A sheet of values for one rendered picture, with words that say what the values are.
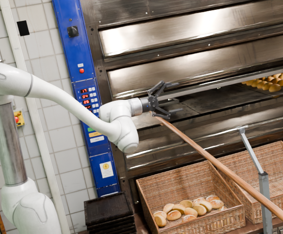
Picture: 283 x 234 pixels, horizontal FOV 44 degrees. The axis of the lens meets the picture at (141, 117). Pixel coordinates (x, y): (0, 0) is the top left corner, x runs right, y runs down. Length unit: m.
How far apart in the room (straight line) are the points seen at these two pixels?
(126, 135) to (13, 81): 0.53
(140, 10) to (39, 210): 1.38
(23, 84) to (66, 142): 0.95
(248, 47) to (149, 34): 0.73
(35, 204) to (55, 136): 0.87
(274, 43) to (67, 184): 1.73
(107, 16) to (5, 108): 0.96
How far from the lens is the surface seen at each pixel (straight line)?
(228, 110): 2.57
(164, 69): 2.35
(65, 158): 2.38
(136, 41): 2.28
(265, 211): 2.22
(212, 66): 2.45
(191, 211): 2.40
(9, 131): 1.64
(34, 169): 2.41
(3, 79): 1.44
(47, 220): 1.56
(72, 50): 2.21
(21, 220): 1.57
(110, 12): 2.28
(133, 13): 2.30
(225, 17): 2.50
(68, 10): 2.21
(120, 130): 1.57
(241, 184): 1.51
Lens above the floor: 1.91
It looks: 16 degrees down
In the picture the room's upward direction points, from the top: 10 degrees counter-clockwise
